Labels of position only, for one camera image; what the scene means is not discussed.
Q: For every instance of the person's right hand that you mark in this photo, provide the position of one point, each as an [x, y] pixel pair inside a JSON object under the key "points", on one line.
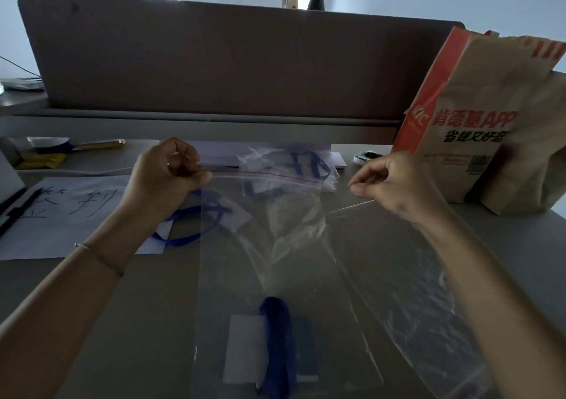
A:
{"points": [[398, 186]]}

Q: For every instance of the person's left forearm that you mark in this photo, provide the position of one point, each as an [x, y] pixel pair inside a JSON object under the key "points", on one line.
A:
{"points": [[62, 306]]}

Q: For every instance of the person's right thumb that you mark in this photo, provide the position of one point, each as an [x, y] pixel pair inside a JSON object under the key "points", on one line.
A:
{"points": [[363, 188]]}

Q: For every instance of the brown desk divider panel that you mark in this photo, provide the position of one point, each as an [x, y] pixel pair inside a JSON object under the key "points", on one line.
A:
{"points": [[230, 58]]}

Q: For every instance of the clear zip plastic bag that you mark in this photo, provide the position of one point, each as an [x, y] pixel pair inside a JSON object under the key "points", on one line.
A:
{"points": [[238, 261]]}

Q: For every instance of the grey clipboard with black clip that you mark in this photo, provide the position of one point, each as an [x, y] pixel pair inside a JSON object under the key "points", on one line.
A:
{"points": [[13, 191]]}

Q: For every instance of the yellow packet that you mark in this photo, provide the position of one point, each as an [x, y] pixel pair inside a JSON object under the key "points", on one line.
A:
{"points": [[42, 161]]}

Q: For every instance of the yellow wrapped stick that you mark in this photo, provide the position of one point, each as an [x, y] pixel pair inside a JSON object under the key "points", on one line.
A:
{"points": [[99, 144]]}

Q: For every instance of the white and blue bowl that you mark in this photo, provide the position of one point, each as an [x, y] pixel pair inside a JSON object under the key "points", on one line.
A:
{"points": [[51, 143]]}

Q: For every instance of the white flat device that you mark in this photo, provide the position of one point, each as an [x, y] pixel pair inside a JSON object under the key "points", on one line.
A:
{"points": [[22, 84]]}

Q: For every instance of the white badge card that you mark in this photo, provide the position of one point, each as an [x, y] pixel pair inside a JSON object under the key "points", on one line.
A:
{"points": [[243, 350]]}

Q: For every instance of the crumpled clear plastic bag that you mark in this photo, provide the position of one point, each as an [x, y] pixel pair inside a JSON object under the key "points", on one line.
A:
{"points": [[287, 164]]}

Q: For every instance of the person's left hand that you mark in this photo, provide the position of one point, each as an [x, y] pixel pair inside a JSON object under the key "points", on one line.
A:
{"points": [[154, 177]]}

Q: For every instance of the person's right forearm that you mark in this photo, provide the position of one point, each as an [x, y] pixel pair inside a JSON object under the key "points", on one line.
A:
{"points": [[499, 301]]}

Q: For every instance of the person's left thumb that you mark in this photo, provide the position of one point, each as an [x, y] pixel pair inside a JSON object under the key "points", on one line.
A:
{"points": [[198, 178]]}

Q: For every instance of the flat clear plastic bag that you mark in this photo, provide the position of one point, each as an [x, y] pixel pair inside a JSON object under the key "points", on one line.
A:
{"points": [[411, 288]]}

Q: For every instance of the small black and white device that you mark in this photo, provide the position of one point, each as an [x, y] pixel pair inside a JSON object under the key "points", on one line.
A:
{"points": [[367, 157]]}

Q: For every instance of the white paper with handwriting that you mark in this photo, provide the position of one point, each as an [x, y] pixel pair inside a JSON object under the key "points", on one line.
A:
{"points": [[62, 217]]}

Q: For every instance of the brown and red paper bag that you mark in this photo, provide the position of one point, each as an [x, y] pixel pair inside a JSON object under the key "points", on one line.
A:
{"points": [[491, 116]]}

